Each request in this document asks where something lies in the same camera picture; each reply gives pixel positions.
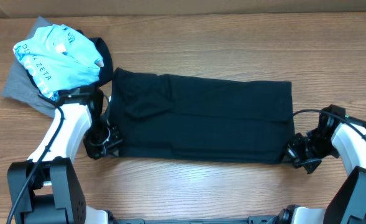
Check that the black t-shirt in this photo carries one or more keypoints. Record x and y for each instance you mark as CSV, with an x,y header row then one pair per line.
x,y
179,117

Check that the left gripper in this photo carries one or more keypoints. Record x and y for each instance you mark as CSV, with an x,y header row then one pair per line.
x,y
110,149

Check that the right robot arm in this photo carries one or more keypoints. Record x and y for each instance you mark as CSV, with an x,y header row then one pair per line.
x,y
341,136

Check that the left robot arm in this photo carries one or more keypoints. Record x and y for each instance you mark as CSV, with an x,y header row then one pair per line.
x,y
45,188

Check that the black folded garment in pile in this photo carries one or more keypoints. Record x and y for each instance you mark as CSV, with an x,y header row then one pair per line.
x,y
106,62

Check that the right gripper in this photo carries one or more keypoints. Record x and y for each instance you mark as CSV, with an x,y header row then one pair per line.
x,y
292,154

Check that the grey folded t-shirt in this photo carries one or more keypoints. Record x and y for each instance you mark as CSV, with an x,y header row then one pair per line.
x,y
19,87

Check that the light blue printed t-shirt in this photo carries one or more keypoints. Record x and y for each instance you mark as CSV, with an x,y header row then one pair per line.
x,y
61,62

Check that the cardboard backdrop board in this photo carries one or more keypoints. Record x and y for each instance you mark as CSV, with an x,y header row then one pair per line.
x,y
69,8

